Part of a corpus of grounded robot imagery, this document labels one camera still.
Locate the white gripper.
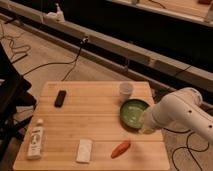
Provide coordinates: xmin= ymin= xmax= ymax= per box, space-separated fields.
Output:
xmin=140 ymin=108 xmax=160 ymax=134

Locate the white plastic bottle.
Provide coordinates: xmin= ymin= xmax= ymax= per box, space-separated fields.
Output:
xmin=27 ymin=119 xmax=44 ymax=160

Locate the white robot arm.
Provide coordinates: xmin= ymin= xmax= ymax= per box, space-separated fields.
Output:
xmin=140 ymin=87 xmax=213 ymax=144

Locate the green ceramic bowl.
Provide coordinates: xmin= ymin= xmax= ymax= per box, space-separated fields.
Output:
xmin=120 ymin=99 xmax=149 ymax=130

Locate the orange carrot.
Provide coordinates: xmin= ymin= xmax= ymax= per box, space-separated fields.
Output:
xmin=111 ymin=141 xmax=131 ymax=158

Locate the white plastic cup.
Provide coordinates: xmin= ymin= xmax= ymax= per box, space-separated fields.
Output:
xmin=119 ymin=82 xmax=133 ymax=102

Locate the white folded cloth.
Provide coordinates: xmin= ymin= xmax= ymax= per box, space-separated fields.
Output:
xmin=76 ymin=139 xmax=92 ymax=163

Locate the black rectangular remote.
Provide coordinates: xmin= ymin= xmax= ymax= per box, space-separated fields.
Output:
xmin=54 ymin=90 xmax=66 ymax=107

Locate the black chair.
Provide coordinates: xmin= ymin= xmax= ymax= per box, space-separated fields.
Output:
xmin=0 ymin=43 xmax=36 ymax=161

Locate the white object on ledge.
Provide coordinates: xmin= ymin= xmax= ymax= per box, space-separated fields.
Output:
xmin=46 ymin=4 xmax=65 ymax=22

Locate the black cable right floor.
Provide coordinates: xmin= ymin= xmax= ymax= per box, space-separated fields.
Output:
xmin=163 ymin=126 xmax=209 ymax=171

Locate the black floor cable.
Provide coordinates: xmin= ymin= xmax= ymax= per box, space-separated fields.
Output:
xmin=0 ymin=23 xmax=90 ymax=82

